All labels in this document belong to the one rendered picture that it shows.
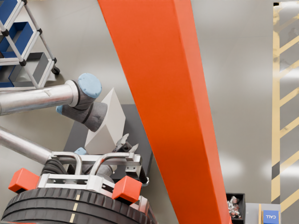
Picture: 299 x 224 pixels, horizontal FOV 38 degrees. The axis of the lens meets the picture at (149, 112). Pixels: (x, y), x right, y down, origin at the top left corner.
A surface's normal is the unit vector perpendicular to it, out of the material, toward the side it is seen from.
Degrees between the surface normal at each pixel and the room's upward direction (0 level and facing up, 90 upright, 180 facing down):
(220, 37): 0
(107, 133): 90
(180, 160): 90
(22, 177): 55
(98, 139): 90
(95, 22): 0
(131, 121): 0
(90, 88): 48
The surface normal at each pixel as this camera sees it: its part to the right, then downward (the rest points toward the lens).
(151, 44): -0.18, 0.76
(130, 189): 0.52, -0.47
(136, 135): -0.22, -0.65
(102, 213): 0.33, -0.56
